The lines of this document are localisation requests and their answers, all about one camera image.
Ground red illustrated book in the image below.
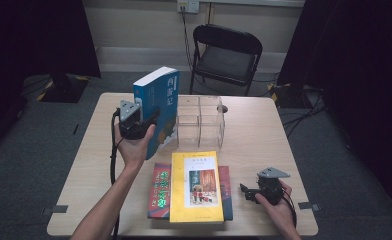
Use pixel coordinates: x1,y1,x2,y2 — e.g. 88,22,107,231
146,162,234,222

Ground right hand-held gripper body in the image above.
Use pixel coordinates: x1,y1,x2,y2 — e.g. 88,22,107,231
255,166,291,206

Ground blue book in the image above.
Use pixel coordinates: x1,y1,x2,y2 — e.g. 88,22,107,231
132,65,181,161

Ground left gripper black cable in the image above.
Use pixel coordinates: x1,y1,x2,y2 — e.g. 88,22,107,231
109,109,122,240

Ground person's left hand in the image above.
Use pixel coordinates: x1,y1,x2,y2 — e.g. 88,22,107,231
113,122,157,172

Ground grey tape strip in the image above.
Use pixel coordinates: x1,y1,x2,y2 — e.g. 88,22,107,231
41,204,69,216
297,201,321,213

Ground black power cable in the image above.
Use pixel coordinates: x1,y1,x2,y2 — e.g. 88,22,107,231
180,6,199,81

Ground black curtain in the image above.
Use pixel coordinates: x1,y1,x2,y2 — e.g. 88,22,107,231
0,0,102,158
276,0,392,214

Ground white wall socket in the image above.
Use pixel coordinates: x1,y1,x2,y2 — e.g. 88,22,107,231
176,0,201,15

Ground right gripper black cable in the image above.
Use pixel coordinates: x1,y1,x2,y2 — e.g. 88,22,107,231
281,190,298,228

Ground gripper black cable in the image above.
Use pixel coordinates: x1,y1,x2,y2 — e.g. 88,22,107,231
281,190,298,228
109,109,122,240

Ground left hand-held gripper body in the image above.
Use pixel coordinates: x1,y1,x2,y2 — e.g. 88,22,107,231
116,99,152,141

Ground person's right hand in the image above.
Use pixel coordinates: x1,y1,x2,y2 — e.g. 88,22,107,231
254,179,297,232

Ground black stand base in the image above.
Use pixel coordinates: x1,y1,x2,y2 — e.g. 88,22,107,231
266,82,322,110
36,73,90,104

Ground yellow book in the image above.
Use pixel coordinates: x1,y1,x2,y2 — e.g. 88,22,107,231
168,150,225,224

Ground black folding chair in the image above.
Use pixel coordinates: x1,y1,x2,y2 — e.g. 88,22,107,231
189,23,264,97

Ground black floor cables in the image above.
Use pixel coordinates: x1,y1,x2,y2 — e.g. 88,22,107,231
279,87,328,138

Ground clear acrylic book rack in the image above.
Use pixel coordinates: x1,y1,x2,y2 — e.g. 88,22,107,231
170,95,226,150

